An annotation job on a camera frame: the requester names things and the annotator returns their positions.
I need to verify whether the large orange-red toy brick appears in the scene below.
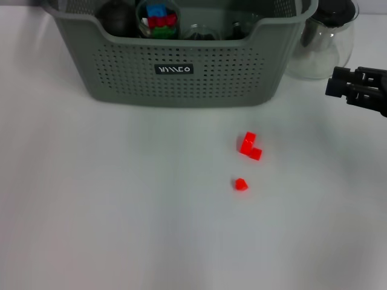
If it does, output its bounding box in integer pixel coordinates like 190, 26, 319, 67
238, 131, 256, 156

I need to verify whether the glass carafe with black lid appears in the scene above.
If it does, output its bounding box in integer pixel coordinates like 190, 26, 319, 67
285, 0, 359, 81

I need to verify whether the dark clay teapot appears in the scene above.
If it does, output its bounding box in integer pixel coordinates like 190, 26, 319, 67
96, 0, 137, 37

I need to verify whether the grey-green perforated storage bin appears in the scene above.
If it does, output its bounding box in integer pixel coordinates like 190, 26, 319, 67
41, 0, 319, 109

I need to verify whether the blue square toy plate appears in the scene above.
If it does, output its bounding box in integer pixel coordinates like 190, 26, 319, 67
146, 4, 167, 19

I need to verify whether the dark red long toy brick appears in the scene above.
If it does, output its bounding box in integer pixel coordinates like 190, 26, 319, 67
148, 14, 177, 28

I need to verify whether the green toy brick with side studs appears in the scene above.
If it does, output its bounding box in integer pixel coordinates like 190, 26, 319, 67
152, 26, 177, 36

